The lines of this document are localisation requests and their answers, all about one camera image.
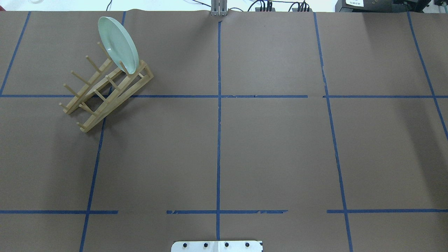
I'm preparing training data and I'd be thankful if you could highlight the light green ceramic plate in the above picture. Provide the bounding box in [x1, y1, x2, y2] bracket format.
[98, 16, 140, 74]

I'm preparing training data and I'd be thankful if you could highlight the wooden dish rack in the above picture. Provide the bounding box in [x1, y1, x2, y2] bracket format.
[58, 42, 154, 133]

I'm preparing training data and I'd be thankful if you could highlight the black device with label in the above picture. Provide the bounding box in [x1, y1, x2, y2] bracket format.
[335, 0, 431, 13]

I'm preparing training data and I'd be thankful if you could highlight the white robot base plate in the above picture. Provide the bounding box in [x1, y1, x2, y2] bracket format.
[171, 240, 264, 252]

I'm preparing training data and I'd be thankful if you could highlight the black power strip with cables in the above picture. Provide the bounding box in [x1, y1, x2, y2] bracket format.
[247, 0, 313, 13]

